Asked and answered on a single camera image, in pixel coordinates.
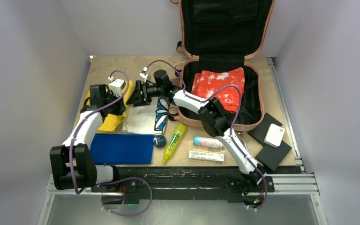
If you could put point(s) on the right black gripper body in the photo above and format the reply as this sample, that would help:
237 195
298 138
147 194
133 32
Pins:
151 91

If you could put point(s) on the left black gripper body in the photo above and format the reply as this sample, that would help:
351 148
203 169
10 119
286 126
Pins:
116 108

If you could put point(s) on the yellow cloth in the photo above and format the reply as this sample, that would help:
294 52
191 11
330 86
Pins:
113 122

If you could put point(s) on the white shirt blue flower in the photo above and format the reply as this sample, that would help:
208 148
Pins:
148 119

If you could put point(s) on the red white tie-dye cloth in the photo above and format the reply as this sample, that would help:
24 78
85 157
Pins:
207 83

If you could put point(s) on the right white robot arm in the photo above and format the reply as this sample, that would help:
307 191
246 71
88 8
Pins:
212 114

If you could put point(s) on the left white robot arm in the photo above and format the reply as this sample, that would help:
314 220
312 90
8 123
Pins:
71 162

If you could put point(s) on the blue folded cloth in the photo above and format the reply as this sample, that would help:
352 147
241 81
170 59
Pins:
122 149

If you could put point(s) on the round dark blue tin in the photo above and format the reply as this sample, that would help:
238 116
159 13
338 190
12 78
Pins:
159 141

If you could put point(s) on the yellow green tube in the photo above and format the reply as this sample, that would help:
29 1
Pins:
174 142

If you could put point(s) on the white toothpaste box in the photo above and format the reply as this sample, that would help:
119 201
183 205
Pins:
206 156

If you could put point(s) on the white teal spray bottle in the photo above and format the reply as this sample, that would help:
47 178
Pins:
207 142

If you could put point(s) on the pink suitcase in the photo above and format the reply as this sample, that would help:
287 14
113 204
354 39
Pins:
222 35

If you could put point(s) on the black foam pad upper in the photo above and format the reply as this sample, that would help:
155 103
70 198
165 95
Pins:
260 131

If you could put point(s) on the black foam pad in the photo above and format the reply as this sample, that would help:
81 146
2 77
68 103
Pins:
271 157
260 131

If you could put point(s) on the white square device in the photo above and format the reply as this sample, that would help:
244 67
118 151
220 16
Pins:
274 135

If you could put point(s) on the black foam pad lower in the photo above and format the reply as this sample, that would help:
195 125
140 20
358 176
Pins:
271 157

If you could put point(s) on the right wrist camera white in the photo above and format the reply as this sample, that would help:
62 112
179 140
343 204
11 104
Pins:
144 74

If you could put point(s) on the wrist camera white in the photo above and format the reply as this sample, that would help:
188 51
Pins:
144 74
116 86

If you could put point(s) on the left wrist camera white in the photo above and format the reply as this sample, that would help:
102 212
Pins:
116 86

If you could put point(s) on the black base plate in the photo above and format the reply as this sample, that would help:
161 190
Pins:
210 183

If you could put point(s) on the aluminium rail frame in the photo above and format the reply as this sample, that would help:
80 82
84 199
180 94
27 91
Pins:
294 201

